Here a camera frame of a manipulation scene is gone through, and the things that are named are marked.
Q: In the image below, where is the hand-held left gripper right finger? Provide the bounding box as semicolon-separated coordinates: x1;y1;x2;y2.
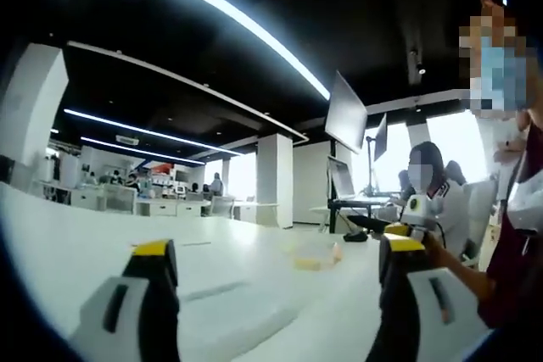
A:
367;234;494;362

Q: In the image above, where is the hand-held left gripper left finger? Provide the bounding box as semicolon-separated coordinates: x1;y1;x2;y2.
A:
70;238;182;362

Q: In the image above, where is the clear plastic storage box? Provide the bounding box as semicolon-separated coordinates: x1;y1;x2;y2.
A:
286;241;345;273

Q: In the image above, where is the black monitor stand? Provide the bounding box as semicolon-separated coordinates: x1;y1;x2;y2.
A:
326;196;391;235

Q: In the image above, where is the white office chair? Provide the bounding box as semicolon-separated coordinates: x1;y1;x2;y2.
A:
460;178;498;270

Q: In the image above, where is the open laptop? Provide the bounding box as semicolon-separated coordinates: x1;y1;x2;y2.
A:
327;155;358;201

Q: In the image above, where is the small dark monitor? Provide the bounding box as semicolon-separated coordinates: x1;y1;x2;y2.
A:
372;113;389;163

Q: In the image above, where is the person in dark red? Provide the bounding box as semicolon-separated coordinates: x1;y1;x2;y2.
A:
478;122;543;331

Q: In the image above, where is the row of white desks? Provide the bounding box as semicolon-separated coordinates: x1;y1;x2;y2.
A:
40;179;281;224

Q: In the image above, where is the large dark monitor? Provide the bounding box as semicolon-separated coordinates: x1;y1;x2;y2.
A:
323;70;369;156

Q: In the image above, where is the long ceiling light strip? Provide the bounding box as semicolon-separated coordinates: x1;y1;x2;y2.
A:
70;0;332;101

